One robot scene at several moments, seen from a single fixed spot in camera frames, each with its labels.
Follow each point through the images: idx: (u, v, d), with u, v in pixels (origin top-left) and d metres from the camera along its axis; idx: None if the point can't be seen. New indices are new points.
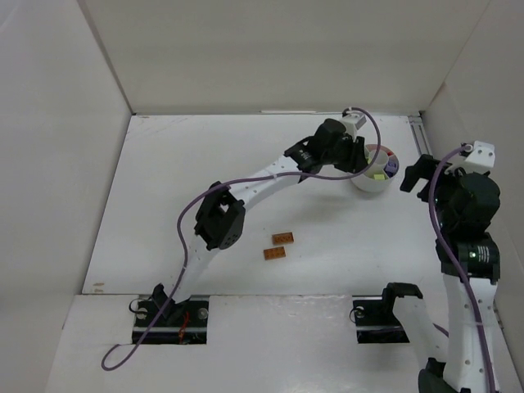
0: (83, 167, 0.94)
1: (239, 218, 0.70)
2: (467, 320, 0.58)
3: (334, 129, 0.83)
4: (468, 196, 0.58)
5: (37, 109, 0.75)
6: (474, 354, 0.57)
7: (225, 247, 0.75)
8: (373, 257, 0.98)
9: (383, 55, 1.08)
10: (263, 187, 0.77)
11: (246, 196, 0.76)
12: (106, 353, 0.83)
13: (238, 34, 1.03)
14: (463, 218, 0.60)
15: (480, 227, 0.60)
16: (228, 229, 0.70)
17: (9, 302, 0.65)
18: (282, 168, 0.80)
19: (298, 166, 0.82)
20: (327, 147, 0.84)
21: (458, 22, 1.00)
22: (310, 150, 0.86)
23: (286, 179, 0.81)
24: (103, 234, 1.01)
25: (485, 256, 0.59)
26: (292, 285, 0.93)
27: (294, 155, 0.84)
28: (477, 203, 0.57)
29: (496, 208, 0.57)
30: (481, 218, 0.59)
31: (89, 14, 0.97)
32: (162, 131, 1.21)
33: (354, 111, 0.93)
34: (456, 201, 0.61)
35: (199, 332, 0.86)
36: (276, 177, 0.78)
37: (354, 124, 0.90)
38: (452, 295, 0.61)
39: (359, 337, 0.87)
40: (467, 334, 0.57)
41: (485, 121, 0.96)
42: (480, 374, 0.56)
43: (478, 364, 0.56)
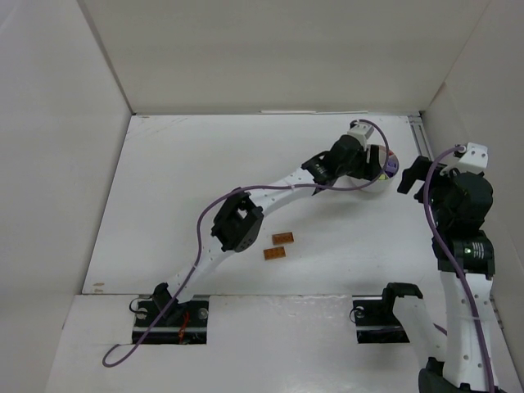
0: (83, 167, 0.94)
1: (256, 223, 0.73)
2: (464, 314, 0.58)
3: (350, 146, 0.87)
4: (463, 193, 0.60)
5: (37, 109, 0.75)
6: (472, 349, 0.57)
7: (239, 250, 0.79)
8: (374, 258, 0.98)
9: (383, 55, 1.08)
10: (280, 196, 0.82)
11: (265, 203, 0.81)
12: (106, 352, 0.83)
13: (238, 33, 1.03)
14: (458, 215, 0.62)
15: (474, 224, 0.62)
16: (246, 234, 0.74)
17: (10, 302, 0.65)
18: (298, 179, 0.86)
19: (315, 180, 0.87)
20: (342, 162, 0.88)
21: (458, 22, 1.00)
22: (326, 164, 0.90)
23: (303, 191, 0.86)
24: (103, 233, 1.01)
25: (479, 252, 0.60)
26: (293, 285, 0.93)
27: (311, 169, 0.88)
28: (471, 200, 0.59)
29: (489, 205, 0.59)
30: (476, 215, 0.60)
31: (88, 14, 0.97)
32: (162, 131, 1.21)
33: (362, 122, 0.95)
34: (450, 200, 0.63)
35: (199, 333, 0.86)
36: (293, 187, 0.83)
37: (363, 135, 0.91)
38: (449, 291, 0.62)
39: (359, 338, 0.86)
40: (464, 329, 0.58)
41: (485, 121, 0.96)
42: (479, 368, 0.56)
43: (477, 360, 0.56)
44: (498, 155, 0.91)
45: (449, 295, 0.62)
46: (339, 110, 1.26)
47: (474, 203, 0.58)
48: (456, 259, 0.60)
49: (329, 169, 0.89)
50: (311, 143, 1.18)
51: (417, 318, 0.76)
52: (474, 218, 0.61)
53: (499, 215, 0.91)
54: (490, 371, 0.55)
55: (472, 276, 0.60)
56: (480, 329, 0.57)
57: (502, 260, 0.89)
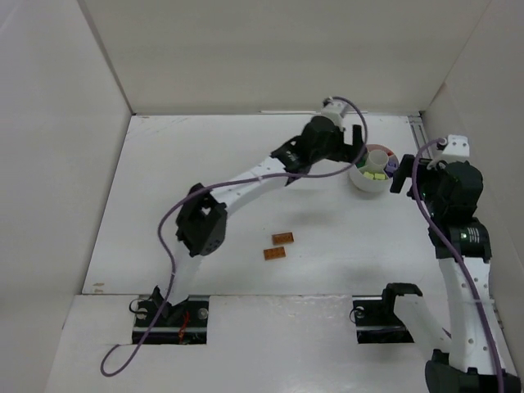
0: (83, 167, 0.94)
1: (221, 222, 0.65)
2: (465, 298, 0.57)
3: (322, 128, 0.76)
4: (453, 180, 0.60)
5: (37, 109, 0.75)
6: (476, 332, 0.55)
7: (207, 250, 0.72)
8: (374, 258, 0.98)
9: (383, 55, 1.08)
10: (247, 190, 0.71)
11: (228, 199, 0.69)
12: (102, 363, 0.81)
13: (238, 34, 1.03)
14: (451, 203, 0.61)
15: (468, 210, 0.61)
16: (210, 236, 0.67)
17: (10, 301, 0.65)
18: (267, 169, 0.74)
19: (286, 169, 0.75)
20: (315, 147, 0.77)
21: (458, 22, 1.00)
22: (297, 149, 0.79)
23: (273, 181, 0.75)
24: (103, 234, 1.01)
25: (476, 237, 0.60)
26: (293, 285, 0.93)
27: (281, 157, 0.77)
28: (462, 185, 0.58)
29: (480, 190, 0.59)
30: (468, 201, 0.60)
31: (89, 14, 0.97)
32: (162, 131, 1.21)
33: (336, 98, 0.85)
34: (443, 188, 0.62)
35: (199, 333, 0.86)
36: (262, 179, 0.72)
37: (339, 113, 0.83)
38: (449, 277, 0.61)
39: (359, 338, 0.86)
40: (467, 312, 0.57)
41: (485, 121, 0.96)
42: (485, 352, 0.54)
43: (482, 344, 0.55)
44: (499, 155, 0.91)
45: (450, 282, 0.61)
46: None
47: (466, 189, 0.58)
48: (454, 244, 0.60)
49: (300, 155, 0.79)
50: None
51: (417, 315, 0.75)
52: (467, 203, 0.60)
53: (499, 215, 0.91)
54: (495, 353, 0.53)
55: (470, 260, 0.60)
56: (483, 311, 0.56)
57: (503, 260, 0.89)
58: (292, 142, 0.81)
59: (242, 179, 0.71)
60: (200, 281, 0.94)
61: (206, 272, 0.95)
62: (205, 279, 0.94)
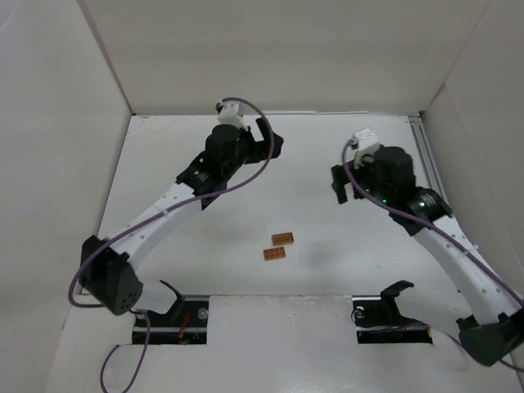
0: (83, 167, 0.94)
1: (128, 273, 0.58)
2: (455, 256, 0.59)
3: (226, 138, 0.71)
4: (386, 164, 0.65)
5: (37, 109, 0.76)
6: (483, 280, 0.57)
7: (124, 309, 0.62)
8: (373, 258, 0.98)
9: (382, 55, 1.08)
10: (152, 230, 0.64)
11: (132, 246, 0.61)
12: (102, 368, 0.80)
13: (238, 34, 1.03)
14: (395, 182, 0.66)
15: (410, 182, 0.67)
16: (122, 292, 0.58)
17: (9, 300, 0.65)
18: (173, 198, 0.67)
19: (195, 192, 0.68)
20: (225, 159, 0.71)
21: (458, 22, 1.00)
22: (207, 167, 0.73)
23: (180, 212, 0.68)
24: (103, 233, 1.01)
25: (431, 200, 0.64)
26: (292, 286, 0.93)
27: (187, 180, 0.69)
28: (396, 164, 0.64)
29: (410, 160, 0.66)
30: (407, 173, 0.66)
31: (89, 14, 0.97)
32: (162, 131, 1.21)
33: (228, 101, 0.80)
34: (381, 175, 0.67)
35: (199, 333, 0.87)
36: (166, 213, 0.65)
37: (236, 114, 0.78)
38: (432, 246, 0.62)
39: (359, 338, 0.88)
40: (465, 267, 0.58)
41: (485, 121, 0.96)
42: (501, 294, 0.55)
43: (493, 286, 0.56)
44: (499, 154, 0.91)
45: (434, 249, 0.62)
46: (339, 110, 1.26)
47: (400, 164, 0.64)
48: (420, 214, 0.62)
49: (211, 172, 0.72)
50: (311, 144, 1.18)
51: (415, 307, 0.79)
52: (408, 177, 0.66)
53: (499, 215, 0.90)
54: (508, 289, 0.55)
55: (439, 222, 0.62)
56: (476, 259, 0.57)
57: (503, 260, 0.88)
58: (200, 158, 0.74)
59: (145, 219, 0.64)
60: (200, 281, 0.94)
61: (206, 272, 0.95)
62: (206, 280, 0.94)
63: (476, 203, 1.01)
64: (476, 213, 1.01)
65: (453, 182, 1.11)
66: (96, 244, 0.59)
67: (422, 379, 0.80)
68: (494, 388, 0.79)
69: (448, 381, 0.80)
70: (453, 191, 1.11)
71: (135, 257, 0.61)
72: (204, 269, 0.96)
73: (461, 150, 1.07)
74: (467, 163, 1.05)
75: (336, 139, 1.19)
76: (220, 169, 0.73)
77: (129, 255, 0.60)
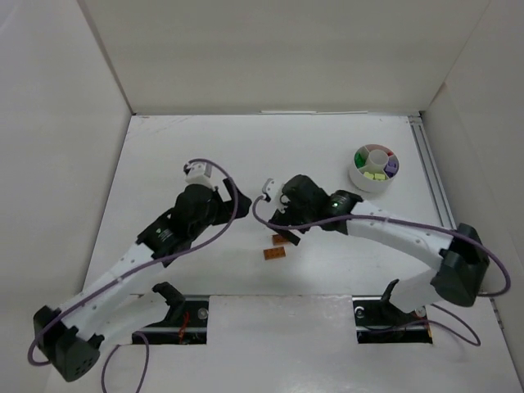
0: (83, 167, 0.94)
1: (77, 346, 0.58)
2: (381, 227, 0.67)
3: (196, 198, 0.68)
4: (294, 192, 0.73)
5: (37, 108, 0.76)
6: (413, 232, 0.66)
7: (82, 371, 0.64)
8: (373, 258, 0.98)
9: (382, 55, 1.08)
10: (106, 300, 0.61)
11: (81, 319, 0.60)
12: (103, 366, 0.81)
13: (238, 33, 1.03)
14: (309, 201, 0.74)
15: (320, 194, 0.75)
16: (74, 359, 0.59)
17: (9, 300, 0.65)
18: (131, 262, 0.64)
19: (153, 255, 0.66)
20: (192, 219, 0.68)
21: (458, 22, 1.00)
22: (173, 224, 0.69)
23: (140, 275, 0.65)
24: (102, 233, 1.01)
25: (341, 199, 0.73)
26: (292, 285, 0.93)
27: (148, 239, 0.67)
28: (299, 187, 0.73)
29: (306, 178, 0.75)
30: (313, 188, 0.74)
31: (89, 14, 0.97)
32: (162, 131, 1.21)
33: (195, 163, 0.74)
34: (296, 204, 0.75)
35: (199, 333, 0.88)
36: (121, 281, 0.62)
37: (204, 173, 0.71)
38: (364, 232, 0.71)
39: (359, 337, 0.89)
40: (394, 231, 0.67)
41: (485, 121, 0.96)
42: (431, 234, 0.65)
43: (422, 232, 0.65)
44: (499, 154, 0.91)
45: (365, 232, 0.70)
46: (339, 111, 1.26)
47: (300, 185, 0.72)
48: (341, 214, 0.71)
49: (177, 230, 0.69)
50: (311, 144, 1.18)
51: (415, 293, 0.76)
52: (315, 193, 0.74)
53: (499, 215, 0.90)
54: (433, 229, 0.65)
55: (355, 210, 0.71)
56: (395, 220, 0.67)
57: (503, 260, 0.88)
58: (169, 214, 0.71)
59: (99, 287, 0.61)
60: (200, 281, 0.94)
61: (206, 272, 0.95)
62: (206, 280, 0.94)
63: (476, 203, 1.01)
64: (475, 213, 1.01)
65: (453, 182, 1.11)
66: (49, 313, 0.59)
67: (421, 379, 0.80)
68: (494, 387, 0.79)
69: (447, 381, 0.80)
70: (453, 191, 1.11)
71: (86, 329, 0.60)
72: (204, 269, 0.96)
73: (461, 150, 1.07)
74: (467, 163, 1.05)
75: (336, 139, 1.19)
76: (186, 228, 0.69)
77: (78, 328, 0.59)
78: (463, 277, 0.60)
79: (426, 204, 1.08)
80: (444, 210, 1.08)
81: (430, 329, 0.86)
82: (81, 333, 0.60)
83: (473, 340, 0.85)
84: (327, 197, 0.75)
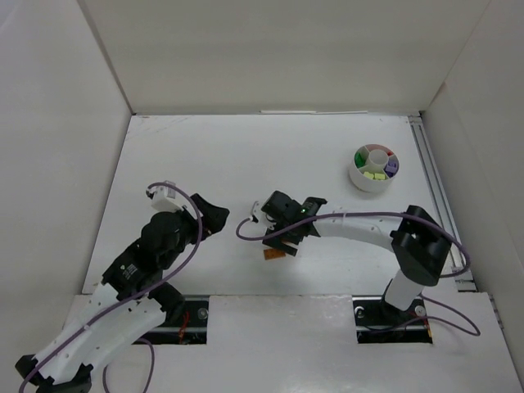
0: (83, 167, 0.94)
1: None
2: (342, 222, 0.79)
3: (161, 230, 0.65)
4: (269, 207, 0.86)
5: (38, 108, 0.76)
6: (368, 221, 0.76)
7: None
8: (373, 258, 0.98)
9: (382, 55, 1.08)
10: (79, 346, 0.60)
11: (57, 369, 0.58)
12: (103, 370, 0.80)
13: (238, 33, 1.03)
14: (285, 211, 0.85)
15: (293, 205, 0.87)
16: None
17: (8, 300, 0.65)
18: (97, 304, 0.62)
19: (119, 296, 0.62)
20: (160, 251, 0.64)
21: (458, 22, 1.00)
22: (139, 256, 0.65)
23: (109, 315, 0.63)
24: (103, 234, 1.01)
25: (308, 204, 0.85)
26: (292, 285, 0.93)
27: (114, 277, 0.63)
28: (271, 200, 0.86)
29: (279, 193, 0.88)
30: (286, 201, 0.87)
31: (89, 14, 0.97)
32: (162, 131, 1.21)
33: (155, 186, 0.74)
34: (277, 217, 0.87)
35: (199, 333, 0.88)
36: (88, 327, 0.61)
37: (167, 196, 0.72)
38: (332, 230, 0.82)
39: (359, 337, 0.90)
40: (352, 223, 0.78)
41: (485, 121, 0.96)
42: (381, 220, 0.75)
43: (376, 220, 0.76)
44: (499, 155, 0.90)
45: (332, 230, 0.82)
46: (338, 111, 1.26)
47: (273, 198, 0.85)
48: (308, 215, 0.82)
49: (144, 264, 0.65)
50: (311, 144, 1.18)
51: (403, 290, 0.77)
52: (289, 204, 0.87)
53: (499, 215, 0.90)
54: (384, 216, 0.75)
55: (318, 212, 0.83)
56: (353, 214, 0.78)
57: (503, 260, 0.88)
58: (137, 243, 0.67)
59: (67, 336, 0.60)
60: (201, 281, 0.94)
61: (206, 272, 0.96)
62: (206, 279, 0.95)
63: (476, 203, 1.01)
64: (475, 213, 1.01)
65: (453, 182, 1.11)
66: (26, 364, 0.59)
67: (421, 379, 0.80)
68: (494, 387, 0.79)
69: (447, 381, 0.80)
70: (453, 191, 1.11)
71: (66, 376, 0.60)
72: (204, 270, 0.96)
73: (460, 150, 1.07)
74: (467, 163, 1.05)
75: (336, 139, 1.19)
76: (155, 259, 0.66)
77: (56, 377, 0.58)
78: (415, 252, 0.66)
79: (425, 204, 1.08)
80: (444, 210, 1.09)
81: (430, 328, 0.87)
82: (61, 380, 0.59)
83: (472, 329, 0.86)
84: (300, 206, 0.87)
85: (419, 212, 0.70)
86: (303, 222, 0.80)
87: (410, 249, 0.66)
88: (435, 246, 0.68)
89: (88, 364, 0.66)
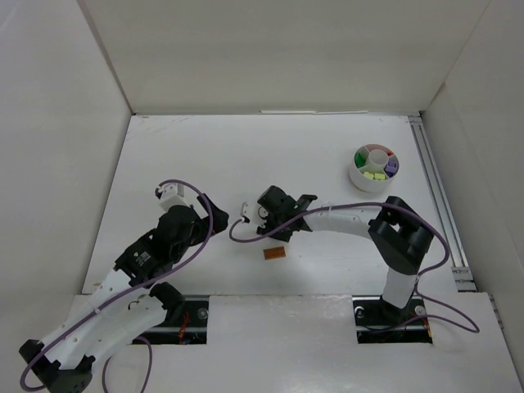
0: (83, 167, 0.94)
1: (61, 380, 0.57)
2: (327, 214, 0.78)
3: (178, 219, 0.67)
4: (265, 201, 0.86)
5: (38, 109, 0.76)
6: (348, 212, 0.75)
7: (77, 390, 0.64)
8: (373, 258, 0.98)
9: (381, 56, 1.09)
10: (87, 332, 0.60)
11: (63, 353, 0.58)
12: (104, 366, 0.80)
13: (238, 33, 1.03)
14: (279, 208, 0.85)
15: (288, 202, 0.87)
16: (62, 387, 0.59)
17: (8, 300, 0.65)
18: (110, 290, 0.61)
19: (131, 282, 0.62)
20: (174, 241, 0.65)
21: (458, 23, 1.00)
22: (154, 246, 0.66)
23: (119, 303, 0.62)
24: (102, 234, 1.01)
25: (300, 202, 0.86)
26: (293, 286, 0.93)
27: (127, 264, 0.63)
28: (267, 196, 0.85)
29: (274, 188, 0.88)
30: (281, 197, 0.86)
31: (89, 14, 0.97)
32: (162, 130, 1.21)
33: (166, 185, 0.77)
34: (271, 213, 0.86)
35: (199, 333, 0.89)
36: (99, 312, 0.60)
37: (176, 193, 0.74)
38: (318, 222, 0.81)
39: (359, 337, 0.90)
40: (336, 214, 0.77)
41: (485, 121, 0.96)
42: (362, 210, 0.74)
43: (356, 210, 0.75)
44: (499, 155, 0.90)
45: (319, 223, 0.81)
46: (339, 110, 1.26)
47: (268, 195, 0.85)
48: (297, 212, 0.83)
49: (157, 253, 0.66)
50: (311, 144, 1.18)
51: (398, 289, 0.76)
52: (284, 200, 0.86)
53: (500, 215, 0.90)
54: (363, 205, 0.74)
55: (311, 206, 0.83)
56: (336, 205, 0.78)
57: (503, 260, 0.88)
58: (151, 234, 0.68)
59: (78, 319, 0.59)
60: (201, 280, 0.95)
61: (207, 272, 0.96)
62: (207, 279, 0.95)
63: (476, 203, 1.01)
64: (475, 213, 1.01)
65: (453, 182, 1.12)
66: (32, 348, 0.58)
67: (421, 379, 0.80)
68: (494, 387, 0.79)
69: (448, 381, 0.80)
70: (453, 191, 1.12)
71: (71, 363, 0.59)
72: (204, 270, 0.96)
73: (460, 149, 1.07)
74: (467, 163, 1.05)
75: (336, 139, 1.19)
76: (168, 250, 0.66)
77: (62, 362, 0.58)
78: (393, 240, 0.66)
79: (425, 204, 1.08)
80: (444, 210, 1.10)
81: (430, 329, 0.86)
82: (67, 365, 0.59)
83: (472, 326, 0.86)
84: (293, 203, 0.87)
85: (399, 201, 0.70)
86: (295, 217, 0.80)
87: (388, 237, 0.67)
88: (415, 236, 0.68)
89: (89, 356, 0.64)
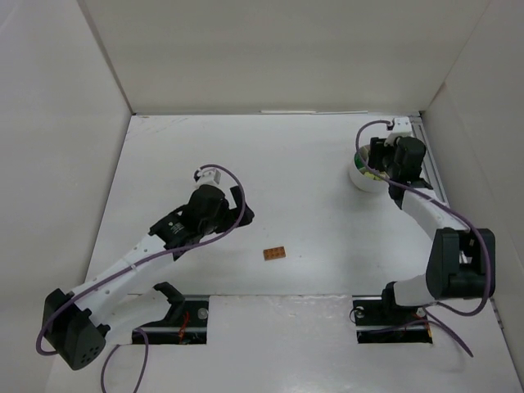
0: (83, 166, 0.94)
1: (87, 332, 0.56)
2: (419, 199, 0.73)
3: (210, 195, 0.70)
4: (403, 148, 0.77)
5: (37, 110, 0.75)
6: (439, 212, 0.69)
7: (83, 363, 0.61)
8: (374, 257, 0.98)
9: (382, 56, 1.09)
10: (120, 286, 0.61)
11: (94, 303, 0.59)
12: (103, 367, 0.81)
13: (239, 33, 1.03)
14: (402, 166, 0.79)
15: (413, 173, 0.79)
16: (80, 346, 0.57)
17: (7, 301, 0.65)
18: (144, 250, 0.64)
19: (165, 246, 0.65)
20: (205, 215, 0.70)
21: (458, 23, 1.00)
22: (185, 220, 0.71)
23: (152, 265, 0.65)
24: (102, 233, 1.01)
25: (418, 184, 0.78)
26: (293, 286, 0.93)
27: (160, 231, 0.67)
28: (408, 153, 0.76)
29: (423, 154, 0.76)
30: (416, 165, 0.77)
31: (88, 14, 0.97)
32: (162, 130, 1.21)
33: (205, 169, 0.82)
34: (397, 157, 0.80)
35: (199, 333, 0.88)
36: (134, 268, 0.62)
37: (212, 182, 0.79)
38: (408, 205, 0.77)
39: (359, 337, 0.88)
40: (428, 207, 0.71)
41: (485, 122, 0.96)
42: (452, 219, 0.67)
43: (448, 217, 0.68)
44: (499, 154, 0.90)
45: (412, 207, 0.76)
46: (339, 110, 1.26)
47: (412, 153, 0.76)
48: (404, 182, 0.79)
49: (187, 227, 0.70)
50: (311, 144, 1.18)
51: (408, 286, 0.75)
52: (415, 166, 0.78)
53: (499, 215, 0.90)
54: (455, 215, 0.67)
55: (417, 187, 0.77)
56: (438, 201, 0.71)
57: (503, 261, 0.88)
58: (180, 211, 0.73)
59: (112, 273, 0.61)
60: (201, 281, 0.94)
61: (207, 272, 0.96)
62: (207, 279, 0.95)
63: (476, 204, 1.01)
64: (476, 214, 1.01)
65: (453, 182, 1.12)
66: (59, 299, 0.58)
67: (420, 379, 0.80)
68: (493, 387, 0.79)
69: (447, 381, 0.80)
70: (453, 191, 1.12)
71: (97, 315, 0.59)
72: (204, 270, 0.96)
73: (460, 149, 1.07)
74: (467, 163, 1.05)
75: (336, 139, 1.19)
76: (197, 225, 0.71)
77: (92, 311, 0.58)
78: (449, 251, 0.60)
79: None
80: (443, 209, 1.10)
81: (430, 329, 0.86)
82: (92, 319, 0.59)
83: (471, 326, 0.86)
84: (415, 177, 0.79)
85: (488, 238, 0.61)
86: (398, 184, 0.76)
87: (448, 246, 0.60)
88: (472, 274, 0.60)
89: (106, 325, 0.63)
